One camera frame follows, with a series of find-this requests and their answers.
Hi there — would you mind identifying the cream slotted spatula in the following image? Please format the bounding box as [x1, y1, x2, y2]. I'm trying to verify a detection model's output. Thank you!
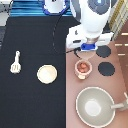
[10, 51, 21, 74]

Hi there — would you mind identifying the cream plate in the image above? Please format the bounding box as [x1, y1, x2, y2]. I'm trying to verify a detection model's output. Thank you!
[37, 65, 57, 84]

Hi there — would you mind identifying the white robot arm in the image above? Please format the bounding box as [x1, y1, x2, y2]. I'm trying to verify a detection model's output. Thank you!
[66, 0, 117, 51]

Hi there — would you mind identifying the black burner top right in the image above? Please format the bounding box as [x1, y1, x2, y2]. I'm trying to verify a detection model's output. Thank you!
[96, 46, 111, 58]

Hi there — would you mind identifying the black burner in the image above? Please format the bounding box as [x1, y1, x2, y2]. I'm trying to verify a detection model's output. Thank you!
[98, 62, 115, 76]
[96, 46, 111, 58]

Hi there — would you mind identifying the black table mat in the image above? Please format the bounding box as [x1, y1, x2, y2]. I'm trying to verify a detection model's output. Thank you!
[0, 16, 77, 128]

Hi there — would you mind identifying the pink stove top board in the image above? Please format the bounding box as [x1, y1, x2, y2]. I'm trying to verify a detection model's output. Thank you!
[66, 42, 128, 128]

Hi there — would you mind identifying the pink pot with food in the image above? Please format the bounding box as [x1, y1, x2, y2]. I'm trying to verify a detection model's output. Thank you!
[75, 60, 92, 80]

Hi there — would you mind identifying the black burner bottom right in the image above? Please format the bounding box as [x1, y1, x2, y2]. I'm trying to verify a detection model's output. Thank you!
[98, 62, 115, 76]

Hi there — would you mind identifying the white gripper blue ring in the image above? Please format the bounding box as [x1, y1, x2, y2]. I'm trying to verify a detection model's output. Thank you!
[66, 27, 112, 51]

